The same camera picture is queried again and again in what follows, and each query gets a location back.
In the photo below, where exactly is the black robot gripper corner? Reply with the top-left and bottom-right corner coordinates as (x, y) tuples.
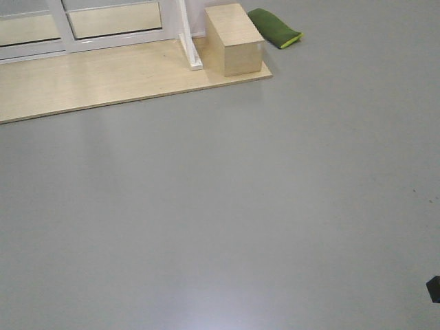
(426, 275), (440, 303)

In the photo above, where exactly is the white framed transparent sliding door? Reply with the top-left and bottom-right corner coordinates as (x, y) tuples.
(1, 0), (177, 62)

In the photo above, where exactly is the green sandbag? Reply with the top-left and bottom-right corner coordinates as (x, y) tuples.
(247, 8), (303, 50)

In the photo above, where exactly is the light wooden box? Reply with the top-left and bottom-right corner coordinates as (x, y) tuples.
(205, 3), (264, 76)

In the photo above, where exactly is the light wooden base platform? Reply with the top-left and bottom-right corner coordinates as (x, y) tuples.
(1, 38), (272, 124)

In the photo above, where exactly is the white door frame post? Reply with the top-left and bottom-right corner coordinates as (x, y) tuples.
(176, 0), (204, 71)

